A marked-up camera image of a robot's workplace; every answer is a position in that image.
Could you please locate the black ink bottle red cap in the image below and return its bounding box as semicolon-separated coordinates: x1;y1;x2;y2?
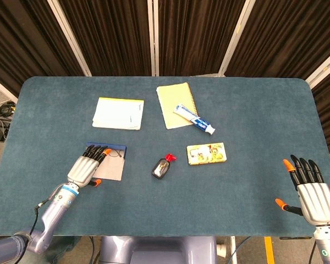
151;153;178;180

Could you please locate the white notepad yellow binding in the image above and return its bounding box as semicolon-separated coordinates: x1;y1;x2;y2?
92;96;145;130

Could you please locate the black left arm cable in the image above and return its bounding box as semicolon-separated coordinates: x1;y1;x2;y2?
16;184;64;264

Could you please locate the yellow floor tape strip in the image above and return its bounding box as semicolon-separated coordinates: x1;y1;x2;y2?
264;236;274;264

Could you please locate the yellow snack box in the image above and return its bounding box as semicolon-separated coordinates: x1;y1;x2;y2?
186;142;228;166

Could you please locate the blue box with white pad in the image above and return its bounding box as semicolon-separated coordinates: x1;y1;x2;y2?
86;141;127;182

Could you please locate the white blue toothpaste tube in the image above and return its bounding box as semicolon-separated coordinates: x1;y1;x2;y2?
173;103;217;136

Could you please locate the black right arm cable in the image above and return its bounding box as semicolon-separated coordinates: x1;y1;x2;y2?
309;241;317;264

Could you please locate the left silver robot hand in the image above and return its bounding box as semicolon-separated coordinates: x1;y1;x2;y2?
67;144;112;189

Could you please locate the lavender robot torso base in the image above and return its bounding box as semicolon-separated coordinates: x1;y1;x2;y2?
98;235;218;264

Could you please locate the black floor cable bundle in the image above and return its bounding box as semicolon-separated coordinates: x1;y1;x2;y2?
0;100;17;124

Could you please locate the yellow spiral notebook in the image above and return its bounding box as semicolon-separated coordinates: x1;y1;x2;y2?
156;81;199;130

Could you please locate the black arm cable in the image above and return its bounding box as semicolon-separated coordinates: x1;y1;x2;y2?
309;241;317;264
16;184;64;264

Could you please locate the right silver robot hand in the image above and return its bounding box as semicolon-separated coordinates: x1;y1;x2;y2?
274;154;330;227

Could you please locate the white table leg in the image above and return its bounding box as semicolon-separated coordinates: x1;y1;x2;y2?
230;235;238;264

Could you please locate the blue table cloth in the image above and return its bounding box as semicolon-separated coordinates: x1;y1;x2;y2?
0;76;330;238

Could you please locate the white partition frame post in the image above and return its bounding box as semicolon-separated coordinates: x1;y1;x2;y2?
147;0;160;77
0;73;19;103
218;0;256;77
47;0;92;77
305;52;330;89

